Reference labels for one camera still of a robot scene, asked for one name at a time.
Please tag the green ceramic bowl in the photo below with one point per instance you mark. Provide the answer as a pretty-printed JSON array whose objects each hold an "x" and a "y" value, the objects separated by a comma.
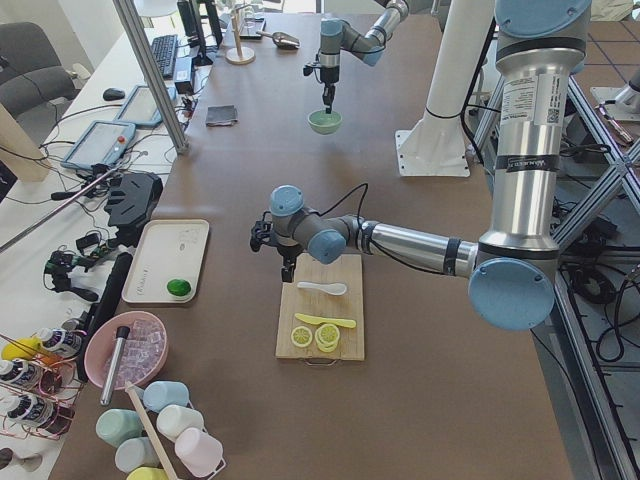
[{"x": 324, "y": 123}]

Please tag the white ceramic spoon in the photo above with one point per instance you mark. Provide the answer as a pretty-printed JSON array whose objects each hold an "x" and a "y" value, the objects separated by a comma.
[{"x": 334, "y": 289}]

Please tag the pink bowl with ice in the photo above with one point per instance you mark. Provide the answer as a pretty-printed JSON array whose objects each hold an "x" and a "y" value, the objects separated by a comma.
[{"x": 145, "y": 350}]

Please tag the bamboo cutting board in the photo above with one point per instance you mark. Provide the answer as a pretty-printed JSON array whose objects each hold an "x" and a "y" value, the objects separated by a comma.
[{"x": 322, "y": 311}]

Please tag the left lemon slice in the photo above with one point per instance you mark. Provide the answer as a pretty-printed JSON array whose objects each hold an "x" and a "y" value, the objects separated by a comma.
[{"x": 301, "y": 336}]

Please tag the metal scoop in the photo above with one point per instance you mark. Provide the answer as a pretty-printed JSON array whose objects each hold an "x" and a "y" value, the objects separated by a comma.
[{"x": 281, "y": 40}]

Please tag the right lemon slice stack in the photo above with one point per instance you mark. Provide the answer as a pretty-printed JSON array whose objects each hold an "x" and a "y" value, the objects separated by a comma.
[{"x": 327, "y": 337}]

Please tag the yellow plastic knife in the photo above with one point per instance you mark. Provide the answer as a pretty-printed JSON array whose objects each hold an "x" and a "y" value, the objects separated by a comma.
[{"x": 318, "y": 320}]

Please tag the wooden stand with round base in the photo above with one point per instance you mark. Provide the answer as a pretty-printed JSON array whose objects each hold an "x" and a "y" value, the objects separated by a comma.
[{"x": 239, "y": 54}]

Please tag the green lime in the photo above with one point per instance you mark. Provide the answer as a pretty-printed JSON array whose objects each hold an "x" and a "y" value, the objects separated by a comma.
[{"x": 179, "y": 287}]

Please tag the grey folded cloth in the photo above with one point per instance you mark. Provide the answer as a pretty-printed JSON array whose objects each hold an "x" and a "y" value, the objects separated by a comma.
[{"x": 224, "y": 115}]

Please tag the beige rabbit tray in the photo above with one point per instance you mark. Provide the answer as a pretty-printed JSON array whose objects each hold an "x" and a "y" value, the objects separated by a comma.
[{"x": 167, "y": 249}]

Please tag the black cylinder tube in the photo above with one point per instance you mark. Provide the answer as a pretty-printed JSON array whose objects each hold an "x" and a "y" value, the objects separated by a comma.
[{"x": 105, "y": 309}]

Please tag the black keyboard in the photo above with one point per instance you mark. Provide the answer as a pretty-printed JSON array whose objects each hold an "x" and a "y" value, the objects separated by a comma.
[{"x": 164, "y": 49}]

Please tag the steel muddler tube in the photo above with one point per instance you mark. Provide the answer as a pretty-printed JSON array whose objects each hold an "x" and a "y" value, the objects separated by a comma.
[{"x": 121, "y": 336}]

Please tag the white pastel cup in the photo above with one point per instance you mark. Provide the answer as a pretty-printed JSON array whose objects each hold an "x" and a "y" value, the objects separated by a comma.
[{"x": 173, "y": 420}]

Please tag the far teach pendant tablet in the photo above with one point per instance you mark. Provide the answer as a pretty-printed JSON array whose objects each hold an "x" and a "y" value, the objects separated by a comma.
[{"x": 140, "y": 109}]

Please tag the teach pendant tablet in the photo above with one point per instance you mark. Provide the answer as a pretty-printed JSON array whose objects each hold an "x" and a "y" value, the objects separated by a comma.
[
  {"x": 140, "y": 109},
  {"x": 103, "y": 142}
]

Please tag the pink pastel cup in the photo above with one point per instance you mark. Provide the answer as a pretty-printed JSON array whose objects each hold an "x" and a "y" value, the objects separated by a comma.
[{"x": 200, "y": 452}]

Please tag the black computer mouse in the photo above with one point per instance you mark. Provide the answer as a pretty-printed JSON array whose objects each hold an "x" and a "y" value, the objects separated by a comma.
[{"x": 113, "y": 94}]

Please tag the near teach pendant tablet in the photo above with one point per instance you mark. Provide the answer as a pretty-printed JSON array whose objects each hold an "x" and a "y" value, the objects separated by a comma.
[{"x": 103, "y": 142}]

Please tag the green pastel cup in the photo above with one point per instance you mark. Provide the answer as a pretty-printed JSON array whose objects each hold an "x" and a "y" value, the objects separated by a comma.
[{"x": 115, "y": 426}]

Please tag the light blue pastel cup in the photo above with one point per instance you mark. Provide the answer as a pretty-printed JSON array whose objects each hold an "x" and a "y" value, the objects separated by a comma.
[{"x": 134, "y": 453}]

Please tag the yellow pastel cup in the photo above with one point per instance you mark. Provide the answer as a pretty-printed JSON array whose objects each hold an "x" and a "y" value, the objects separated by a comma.
[{"x": 147, "y": 473}]

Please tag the grey office chair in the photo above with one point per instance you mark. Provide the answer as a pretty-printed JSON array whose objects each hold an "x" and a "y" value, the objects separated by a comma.
[{"x": 31, "y": 71}]

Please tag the white camera post with base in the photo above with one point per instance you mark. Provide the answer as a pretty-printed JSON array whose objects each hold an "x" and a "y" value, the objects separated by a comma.
[{"x": 436, "y": 144}]

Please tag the black bracket device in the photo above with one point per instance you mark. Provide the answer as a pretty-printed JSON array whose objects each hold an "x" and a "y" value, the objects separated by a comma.
[{"x": 131, "y": 201}]

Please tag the aluminium frame post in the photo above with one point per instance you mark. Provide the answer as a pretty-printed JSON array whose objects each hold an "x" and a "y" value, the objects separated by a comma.
[{"x": 139, "y": 42}]

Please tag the copper wire bottle rack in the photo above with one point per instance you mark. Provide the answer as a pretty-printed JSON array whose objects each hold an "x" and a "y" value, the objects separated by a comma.
[{"x": 39, "y": 383}]

